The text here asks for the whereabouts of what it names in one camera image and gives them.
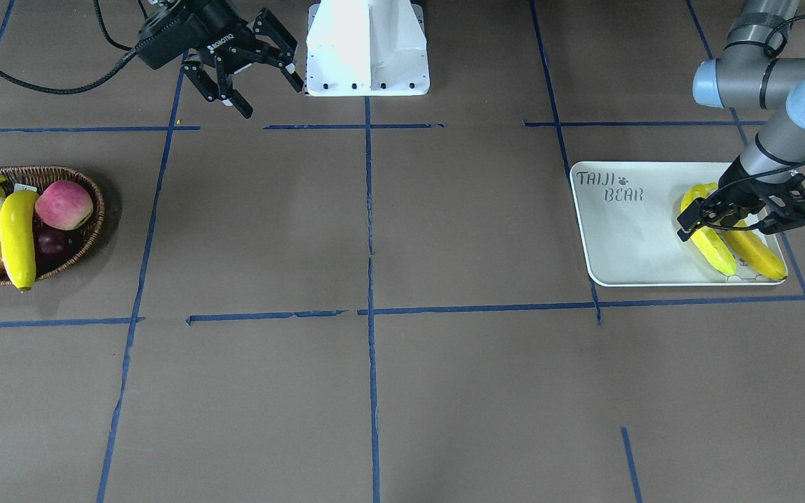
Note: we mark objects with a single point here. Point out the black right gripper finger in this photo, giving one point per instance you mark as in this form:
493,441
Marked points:
267,41
219,88

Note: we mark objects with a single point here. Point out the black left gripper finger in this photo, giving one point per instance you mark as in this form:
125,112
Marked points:
785,203
697,212

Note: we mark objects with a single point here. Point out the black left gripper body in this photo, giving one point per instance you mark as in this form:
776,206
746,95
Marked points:
739,187

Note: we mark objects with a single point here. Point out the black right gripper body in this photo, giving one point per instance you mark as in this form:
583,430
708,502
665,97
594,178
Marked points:
208,28

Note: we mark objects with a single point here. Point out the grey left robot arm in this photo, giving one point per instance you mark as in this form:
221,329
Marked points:
752,74

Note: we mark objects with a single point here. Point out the white bear print tray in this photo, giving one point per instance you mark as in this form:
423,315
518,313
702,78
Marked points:
627,213

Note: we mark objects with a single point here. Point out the pink red apple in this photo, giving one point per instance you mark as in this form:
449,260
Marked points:
64,205

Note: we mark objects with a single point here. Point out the dark purple plum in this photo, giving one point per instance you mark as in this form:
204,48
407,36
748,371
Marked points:
52,247

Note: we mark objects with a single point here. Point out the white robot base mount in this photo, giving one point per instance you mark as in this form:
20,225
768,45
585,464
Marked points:
366,48

